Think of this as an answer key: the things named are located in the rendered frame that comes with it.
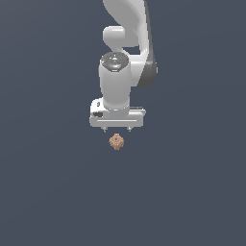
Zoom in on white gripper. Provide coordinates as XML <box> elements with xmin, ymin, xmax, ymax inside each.
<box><xmin>88</xmin><ymin>98</ymin><xmax>147</xmax><ymax>133</ymax></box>

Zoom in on small tan knobbly object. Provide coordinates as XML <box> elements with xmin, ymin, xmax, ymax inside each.
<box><xmin>109</xmin><ymin>133</ymin><xmax>125</xmax><ymax>152</ymax></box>

